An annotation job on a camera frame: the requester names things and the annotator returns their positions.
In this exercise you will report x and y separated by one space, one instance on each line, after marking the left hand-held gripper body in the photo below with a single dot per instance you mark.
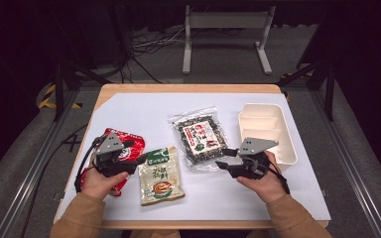
109 145

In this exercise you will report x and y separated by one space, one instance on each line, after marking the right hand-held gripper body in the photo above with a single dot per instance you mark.
256 147

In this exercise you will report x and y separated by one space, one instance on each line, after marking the red seasoning packet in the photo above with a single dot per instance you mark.
137 150

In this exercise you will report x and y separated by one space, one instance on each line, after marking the cream plastic divided bin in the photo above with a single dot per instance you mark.
264 122

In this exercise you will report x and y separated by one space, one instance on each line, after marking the beige green-topped seasoning packet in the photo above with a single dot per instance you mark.
160 180

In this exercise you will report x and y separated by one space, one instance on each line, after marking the clear bag of dark spices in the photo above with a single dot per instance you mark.
200 137

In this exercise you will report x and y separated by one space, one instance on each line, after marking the person's left hand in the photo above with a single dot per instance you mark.
99 185

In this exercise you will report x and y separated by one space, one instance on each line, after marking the person's right hand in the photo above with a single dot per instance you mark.
266 188

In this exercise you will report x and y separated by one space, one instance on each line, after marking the white paper sheet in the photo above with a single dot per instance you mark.
178 109

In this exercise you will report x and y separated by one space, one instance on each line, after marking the black metal stand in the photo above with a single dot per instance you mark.
59 89
329 89

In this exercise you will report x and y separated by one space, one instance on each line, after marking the yellow black hazard tape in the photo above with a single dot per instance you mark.
48 97

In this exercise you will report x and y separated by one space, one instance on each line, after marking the aluminium floor rail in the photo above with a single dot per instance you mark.
29 178
354 178

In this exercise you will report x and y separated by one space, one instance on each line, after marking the grey metal stand frame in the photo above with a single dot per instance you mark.
226 20

